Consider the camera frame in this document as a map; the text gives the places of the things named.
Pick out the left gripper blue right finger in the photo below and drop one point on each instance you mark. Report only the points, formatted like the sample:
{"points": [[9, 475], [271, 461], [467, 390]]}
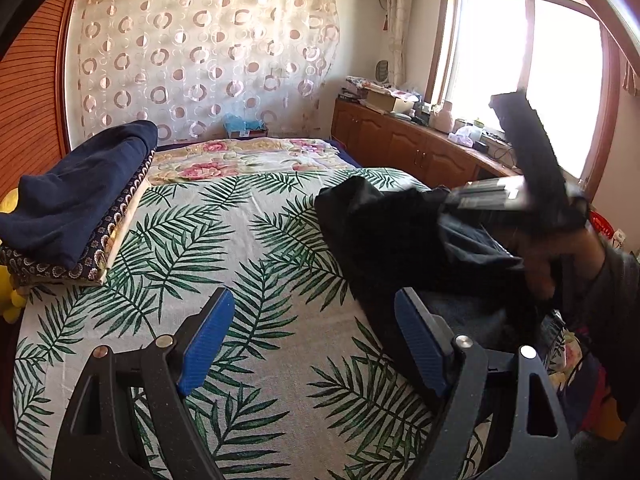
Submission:
{"points": [[527, 437]]}

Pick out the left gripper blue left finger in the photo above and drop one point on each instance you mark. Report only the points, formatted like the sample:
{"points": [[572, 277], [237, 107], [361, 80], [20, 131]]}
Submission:
{"points": [[99, 437]]}

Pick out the black Superman t-shirt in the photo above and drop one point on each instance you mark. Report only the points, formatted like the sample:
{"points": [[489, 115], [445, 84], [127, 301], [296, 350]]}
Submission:
{"points": [[385, 241]]}

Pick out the folded navy clothes stack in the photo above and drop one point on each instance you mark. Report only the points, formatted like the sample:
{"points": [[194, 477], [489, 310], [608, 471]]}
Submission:
{"points": [[63, 220]]}

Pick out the person's right hand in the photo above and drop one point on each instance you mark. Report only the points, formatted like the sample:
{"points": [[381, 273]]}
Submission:
{"points": [[582, 247]]}

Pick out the pink bottle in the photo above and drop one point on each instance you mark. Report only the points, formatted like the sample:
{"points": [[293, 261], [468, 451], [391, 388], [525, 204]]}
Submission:
{"points": [[443, 121]]}

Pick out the yellow plush toy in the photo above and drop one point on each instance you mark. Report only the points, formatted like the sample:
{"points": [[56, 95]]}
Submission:
{"points": [[12, 302]]}

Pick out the long wooden cabinet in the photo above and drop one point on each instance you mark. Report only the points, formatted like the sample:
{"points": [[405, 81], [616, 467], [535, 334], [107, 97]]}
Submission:
{"points": [[377, 140]]}

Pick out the cardboard box on cabinet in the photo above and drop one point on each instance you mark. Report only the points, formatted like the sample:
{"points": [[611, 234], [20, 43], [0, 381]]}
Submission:
{"points": [[390, 100]]}

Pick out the floral and leaf bedspread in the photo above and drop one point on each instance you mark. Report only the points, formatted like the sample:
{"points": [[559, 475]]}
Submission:
{"points": [[301, 388]]}

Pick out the window side curtain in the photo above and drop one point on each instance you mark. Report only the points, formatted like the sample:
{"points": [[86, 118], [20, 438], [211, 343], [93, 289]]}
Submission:
{"points": [[398, 17]]}

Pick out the wooden louvered wardrobe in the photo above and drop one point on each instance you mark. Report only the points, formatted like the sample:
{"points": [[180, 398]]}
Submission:
{"points": [[34, 134]]}

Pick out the blue tissue box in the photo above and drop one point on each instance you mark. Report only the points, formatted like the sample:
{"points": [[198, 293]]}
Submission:
{"points": [[236, 127]]}

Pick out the circle patterned sheer curtain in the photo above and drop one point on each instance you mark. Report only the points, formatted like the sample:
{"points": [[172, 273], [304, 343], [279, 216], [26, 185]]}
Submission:
{"points": [[188, 65]]}

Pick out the window with wooden frame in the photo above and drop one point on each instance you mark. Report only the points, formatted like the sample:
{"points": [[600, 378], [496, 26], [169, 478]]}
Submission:
{"points": [[601, 143]]}

